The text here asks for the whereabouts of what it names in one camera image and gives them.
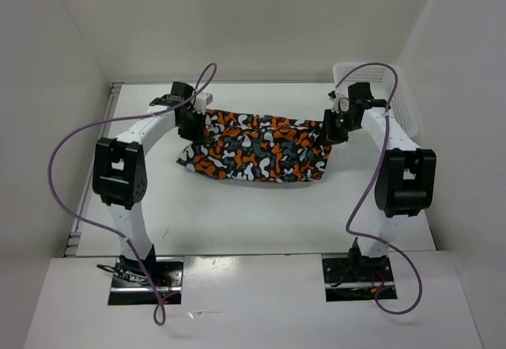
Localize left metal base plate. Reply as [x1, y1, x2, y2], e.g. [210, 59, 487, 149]
[97, 256, 183, 306]

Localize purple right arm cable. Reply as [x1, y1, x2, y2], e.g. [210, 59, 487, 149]
[334, 62, 424, 316]

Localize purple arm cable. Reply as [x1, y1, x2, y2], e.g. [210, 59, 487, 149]
[334, 62, 424, 316]
[46, 62, 218, 326]

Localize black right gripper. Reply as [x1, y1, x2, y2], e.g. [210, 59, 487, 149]
[315, 108, 359, 147]

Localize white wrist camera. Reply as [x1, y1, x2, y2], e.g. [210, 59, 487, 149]
[328, 90, 349, 114]
[193, 93, 213, 115]

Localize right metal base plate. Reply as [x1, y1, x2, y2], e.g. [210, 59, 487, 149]
[322, 254, 398, 302]

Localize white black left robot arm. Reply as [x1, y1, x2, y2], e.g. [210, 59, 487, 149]
[92, 82, 213, 286]

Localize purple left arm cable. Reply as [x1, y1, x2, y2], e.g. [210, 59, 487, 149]
[46, 62, 218, 326]

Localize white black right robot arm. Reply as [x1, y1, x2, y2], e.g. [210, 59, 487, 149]
[322, 82, 436, 280]

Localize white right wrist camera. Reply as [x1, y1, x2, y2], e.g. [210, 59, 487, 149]
[328, 90, 349, 114]

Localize orange camouflage shorts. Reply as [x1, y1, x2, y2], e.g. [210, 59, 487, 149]
[176, 109, 332, 183]

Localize white perforated plastic basket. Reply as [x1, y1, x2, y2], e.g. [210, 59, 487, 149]
[332, 62, 421, 139]

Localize metal base plate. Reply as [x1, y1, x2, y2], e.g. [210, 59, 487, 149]
[97, 256, 183, 306]
[322, 254, 398, 302]

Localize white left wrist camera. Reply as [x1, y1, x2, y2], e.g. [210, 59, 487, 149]
[193, 93, 213, 115]

